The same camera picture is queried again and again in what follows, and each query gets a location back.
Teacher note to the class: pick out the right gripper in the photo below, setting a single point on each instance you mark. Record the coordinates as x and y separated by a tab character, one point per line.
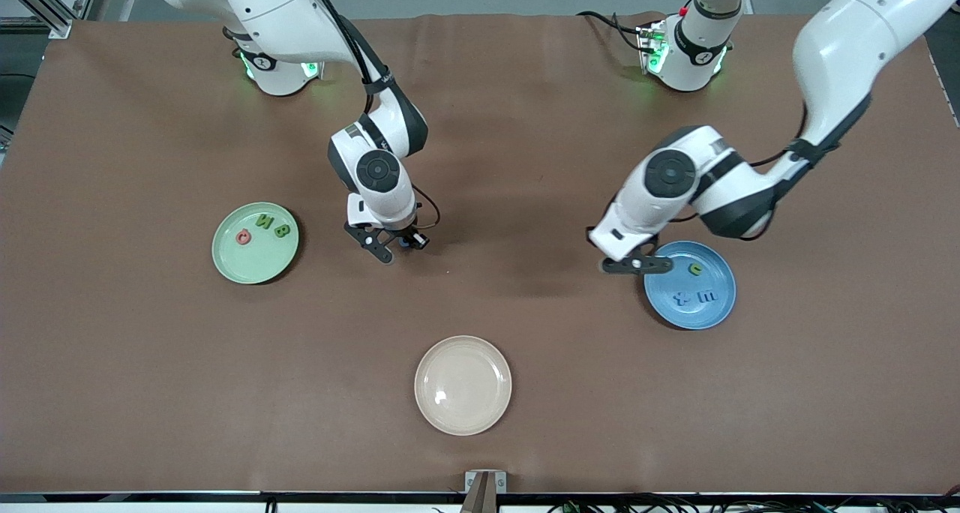
403	235

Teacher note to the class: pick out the green small letter c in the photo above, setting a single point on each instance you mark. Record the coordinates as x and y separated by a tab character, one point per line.
692	273

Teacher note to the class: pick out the blue small letter t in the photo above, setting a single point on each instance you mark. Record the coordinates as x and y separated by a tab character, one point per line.
682	298

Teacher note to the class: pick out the blue small letter m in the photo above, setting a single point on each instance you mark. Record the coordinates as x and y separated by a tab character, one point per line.
707	297

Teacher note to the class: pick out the green letter B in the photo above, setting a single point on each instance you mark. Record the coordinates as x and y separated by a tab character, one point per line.
281	230

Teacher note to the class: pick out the red round letter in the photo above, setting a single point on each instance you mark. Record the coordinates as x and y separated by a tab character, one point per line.
244	242

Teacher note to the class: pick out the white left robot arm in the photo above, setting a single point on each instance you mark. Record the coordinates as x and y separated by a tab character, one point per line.
840	48

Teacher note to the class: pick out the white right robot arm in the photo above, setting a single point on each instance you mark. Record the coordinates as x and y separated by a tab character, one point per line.
390	202

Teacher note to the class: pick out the brown table cover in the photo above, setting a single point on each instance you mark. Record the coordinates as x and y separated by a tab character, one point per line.
480	160

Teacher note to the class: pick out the blue plate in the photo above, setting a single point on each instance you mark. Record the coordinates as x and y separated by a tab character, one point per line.
686	319

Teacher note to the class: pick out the beige plate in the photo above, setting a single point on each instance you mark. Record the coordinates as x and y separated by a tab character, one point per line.
463	385

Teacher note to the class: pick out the light green plate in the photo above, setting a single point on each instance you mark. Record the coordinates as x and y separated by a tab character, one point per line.
251	265

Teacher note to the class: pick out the metal base connector box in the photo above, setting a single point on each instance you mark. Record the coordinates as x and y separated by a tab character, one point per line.
646	39
309	69

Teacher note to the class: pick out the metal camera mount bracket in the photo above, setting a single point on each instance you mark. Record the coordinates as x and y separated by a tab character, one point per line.
484	498

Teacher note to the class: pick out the aluminium frame post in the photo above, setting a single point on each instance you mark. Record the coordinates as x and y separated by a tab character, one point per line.
58	27

